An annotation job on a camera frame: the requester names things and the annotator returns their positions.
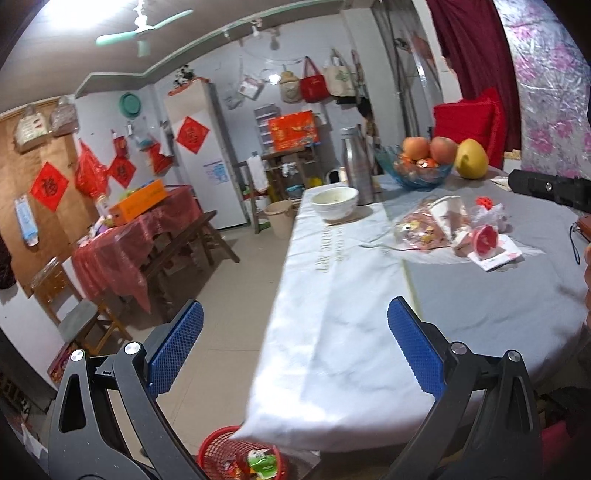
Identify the red foam fruit net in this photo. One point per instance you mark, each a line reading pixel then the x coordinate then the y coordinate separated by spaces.
pixel 485 202

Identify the beige plastic bucket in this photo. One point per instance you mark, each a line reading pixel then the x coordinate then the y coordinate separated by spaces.
pixel 281 216

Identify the stainless steel thermos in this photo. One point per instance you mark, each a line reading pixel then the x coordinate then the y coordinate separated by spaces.
pixel 357 165

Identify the dark wooden bench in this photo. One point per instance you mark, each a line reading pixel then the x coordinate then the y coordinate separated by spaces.
pixel 193 245

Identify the blue glass fruit bowl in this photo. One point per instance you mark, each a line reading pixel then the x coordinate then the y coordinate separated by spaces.
pixel 424 174

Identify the red mesh waste basket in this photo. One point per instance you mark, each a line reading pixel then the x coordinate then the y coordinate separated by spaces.
pixel 222 457

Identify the red round plastic item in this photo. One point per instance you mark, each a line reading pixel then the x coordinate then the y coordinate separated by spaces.
pixel 484 241

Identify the red cushion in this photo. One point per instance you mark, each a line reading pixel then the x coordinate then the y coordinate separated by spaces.
pixel 482 119

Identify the right red apple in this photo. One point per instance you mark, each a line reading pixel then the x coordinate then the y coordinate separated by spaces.
pixel 443 150

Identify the green milk carton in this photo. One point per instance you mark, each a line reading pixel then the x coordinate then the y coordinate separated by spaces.
pixel 263 464

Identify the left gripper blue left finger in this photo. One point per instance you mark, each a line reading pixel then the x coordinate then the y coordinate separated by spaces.
pixel 168 346

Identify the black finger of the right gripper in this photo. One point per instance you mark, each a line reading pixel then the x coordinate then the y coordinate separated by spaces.
pixel 570 192

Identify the person's right hand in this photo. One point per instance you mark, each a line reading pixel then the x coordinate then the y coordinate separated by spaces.
pixel 587 278

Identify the red tote bag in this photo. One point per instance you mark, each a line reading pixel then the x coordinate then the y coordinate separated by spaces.
pixel 314 89

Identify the red carton on floor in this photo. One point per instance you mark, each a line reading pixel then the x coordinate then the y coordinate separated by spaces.
pixel 58 365

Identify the white paper cup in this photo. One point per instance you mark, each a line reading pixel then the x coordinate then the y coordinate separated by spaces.
pixel 451 215

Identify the red apple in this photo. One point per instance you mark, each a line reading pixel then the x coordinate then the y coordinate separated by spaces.
pixel 443 150
pixel 416 148

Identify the yellow pomelo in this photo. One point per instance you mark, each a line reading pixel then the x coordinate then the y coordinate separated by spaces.
pixel 472 161

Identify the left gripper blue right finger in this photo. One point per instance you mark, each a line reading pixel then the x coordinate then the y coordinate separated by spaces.
pixel 423 345

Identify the green ceiling fan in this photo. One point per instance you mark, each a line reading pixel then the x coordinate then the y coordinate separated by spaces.
pixel 141 30

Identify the red covered side table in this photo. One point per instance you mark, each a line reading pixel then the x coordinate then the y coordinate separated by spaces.
pixel 112 260

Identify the pink floral plastic wrapper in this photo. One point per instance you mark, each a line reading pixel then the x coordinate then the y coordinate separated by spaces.
pixel 418 230

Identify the wooden chair grey seat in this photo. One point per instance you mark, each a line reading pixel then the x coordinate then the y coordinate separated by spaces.
pixel 84 322

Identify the white ceramic bowl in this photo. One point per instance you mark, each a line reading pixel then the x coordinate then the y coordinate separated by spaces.
pixel 336 203

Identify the left red apple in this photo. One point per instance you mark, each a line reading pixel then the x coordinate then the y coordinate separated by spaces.
pixel 416 148

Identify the orange cardboard box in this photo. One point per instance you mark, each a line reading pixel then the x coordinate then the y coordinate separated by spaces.
pixel 137 203

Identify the white refrigerator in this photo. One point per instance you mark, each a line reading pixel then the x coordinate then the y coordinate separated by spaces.
pixel 203 152

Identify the red gift box on shelf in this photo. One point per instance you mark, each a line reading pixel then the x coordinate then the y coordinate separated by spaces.
pixel 294 130

